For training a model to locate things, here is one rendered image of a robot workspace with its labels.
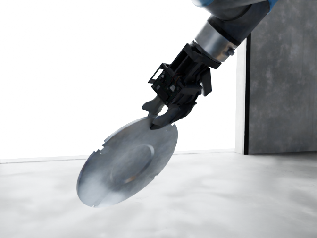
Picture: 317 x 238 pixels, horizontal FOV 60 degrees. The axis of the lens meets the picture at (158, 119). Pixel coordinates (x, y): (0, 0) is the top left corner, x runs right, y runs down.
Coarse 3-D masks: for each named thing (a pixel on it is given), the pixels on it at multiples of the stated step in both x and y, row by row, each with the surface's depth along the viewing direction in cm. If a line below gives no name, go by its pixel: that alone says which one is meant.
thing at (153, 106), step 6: (156, 96) 58; (150, 102) 58; (156, 102) 59; (162, 102) 60; (144, 108) 58; (150, 108) 60; (156, 108) 61; (162, 108) 62; (150, 114) 62; (156, 114) 62
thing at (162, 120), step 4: (168, 108) 59; (176, 108) 57; (168, 112) 57; (172, 112) 58; (176, 112) 58; (160, 116) 56; (164, 116) 57; (168, 116) 58; (172, 116) 58; (156, 120) 56; (160, 120) 57; (164, 120) 59; (168, 120) 59; (156, 124) 58; (160, 124) 59; (164, 124) 60; (168, 124) 59; (152, 128) 62; (156, 128) 61
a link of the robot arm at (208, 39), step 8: (208, 24) 47; (200, 32) 49; (208, 32) 47; (216, 32) 46; (200, 40) 48; (208, 40) 47; (216, 40) 47; (224, 40) 47; (200, 48) 49; (208, 48) 48; (216, 48) 47; (224, 48) 47; (232, 48) 49; (208, 56) 49; (216, 56) 48; (224, 56) 49
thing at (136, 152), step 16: (128, 128) 57; (144, 128) 61; (160, 128) 65; (176, 128) 70; (112, 144) 57; (128, 144) 61; (144, 144) 65; (160, 144) 70; (176, 144) 75; (96, 160) 57; (112, 160) 60; (128, 160) 66; (144, 160) 70; (160, 160) 75; (80, 176) 57; (96, 176) 60; (112, 176) 65; (128, 176) 70; (144, 176) 74; (80, 192) 60; (96, 192) 64; (112, 192) 69; (128, 192) 74
